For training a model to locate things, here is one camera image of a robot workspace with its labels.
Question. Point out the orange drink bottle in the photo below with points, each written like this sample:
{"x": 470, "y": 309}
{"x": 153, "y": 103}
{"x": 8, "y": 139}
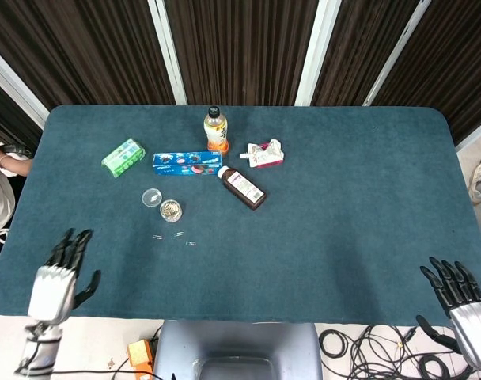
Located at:
{"x": 217, "y": 132}

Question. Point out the green tissue pack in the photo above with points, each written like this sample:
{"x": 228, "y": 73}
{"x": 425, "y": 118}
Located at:
{"x": 123, "y": 158}

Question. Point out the blue Oreo cookie box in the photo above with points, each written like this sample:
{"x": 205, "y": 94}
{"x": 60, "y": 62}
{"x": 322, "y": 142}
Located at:
{"x": 185, "y": 163}

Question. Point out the clear round lid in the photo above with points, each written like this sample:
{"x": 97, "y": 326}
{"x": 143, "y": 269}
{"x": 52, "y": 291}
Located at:
{"x": 152, "y": 198}

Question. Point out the orange power box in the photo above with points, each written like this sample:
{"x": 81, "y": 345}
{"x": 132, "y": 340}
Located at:
{"x": 141, "y": 354}

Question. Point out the white partition post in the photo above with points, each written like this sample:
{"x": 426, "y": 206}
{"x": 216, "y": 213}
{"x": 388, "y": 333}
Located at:
{"x": 15, "y": 85}
{"x": 167, "y": 51}
{"x": 317, "y": 51}
{"x": 398, "y": 51}

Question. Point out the pink white spout pouch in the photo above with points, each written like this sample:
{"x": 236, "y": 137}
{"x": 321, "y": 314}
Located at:
{"x": 266, "y": 154}

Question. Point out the brown medicine bottle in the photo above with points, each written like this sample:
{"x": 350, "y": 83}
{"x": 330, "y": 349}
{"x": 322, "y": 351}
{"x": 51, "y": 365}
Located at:
{"x": 244, "y": 190}

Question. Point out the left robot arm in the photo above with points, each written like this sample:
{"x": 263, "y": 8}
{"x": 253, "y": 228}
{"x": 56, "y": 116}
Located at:
{"x": 39, "y": 352}

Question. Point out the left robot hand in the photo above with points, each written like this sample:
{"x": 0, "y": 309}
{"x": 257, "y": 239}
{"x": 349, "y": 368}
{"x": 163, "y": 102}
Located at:
{"x": 50, "y": 293}

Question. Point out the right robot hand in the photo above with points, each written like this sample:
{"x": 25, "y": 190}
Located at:
{"x": 472, "y": 320}

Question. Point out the clear paperclip container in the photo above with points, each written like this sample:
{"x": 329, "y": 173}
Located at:
{"x": 171, "y": 211}

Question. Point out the teal table cloth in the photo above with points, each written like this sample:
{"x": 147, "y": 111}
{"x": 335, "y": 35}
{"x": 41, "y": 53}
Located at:
{"x": 304, "y": 237}

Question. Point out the grey robot torso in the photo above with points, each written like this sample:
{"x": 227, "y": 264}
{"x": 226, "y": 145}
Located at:
{"x": 236, "y": 348}

